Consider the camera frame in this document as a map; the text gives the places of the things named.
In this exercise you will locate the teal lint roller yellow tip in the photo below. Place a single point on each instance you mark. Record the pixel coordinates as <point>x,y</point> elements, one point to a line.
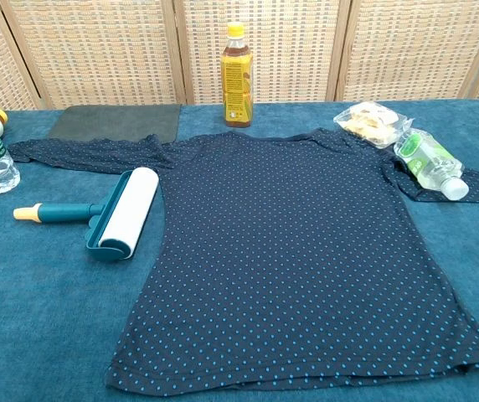
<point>130,209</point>

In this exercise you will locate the navy polka dot shirt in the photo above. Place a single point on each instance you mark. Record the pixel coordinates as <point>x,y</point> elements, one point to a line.
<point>285,251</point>

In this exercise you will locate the yellow label tea bottle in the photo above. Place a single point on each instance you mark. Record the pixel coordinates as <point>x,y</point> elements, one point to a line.
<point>237,84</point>

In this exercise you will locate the dark grey mat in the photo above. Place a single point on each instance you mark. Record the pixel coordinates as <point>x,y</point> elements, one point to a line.
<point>114,121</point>

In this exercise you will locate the clear snack bag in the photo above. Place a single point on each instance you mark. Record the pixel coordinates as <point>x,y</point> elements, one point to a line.
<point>369,123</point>

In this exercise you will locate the clear bottle light green label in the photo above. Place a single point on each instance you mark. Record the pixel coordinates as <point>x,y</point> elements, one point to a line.
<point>428,161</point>

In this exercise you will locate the woven folding screen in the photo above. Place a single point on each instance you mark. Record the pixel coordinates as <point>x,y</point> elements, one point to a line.
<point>97,50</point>

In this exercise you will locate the teal table cover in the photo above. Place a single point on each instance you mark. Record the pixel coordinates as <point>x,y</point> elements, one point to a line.
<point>47,314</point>

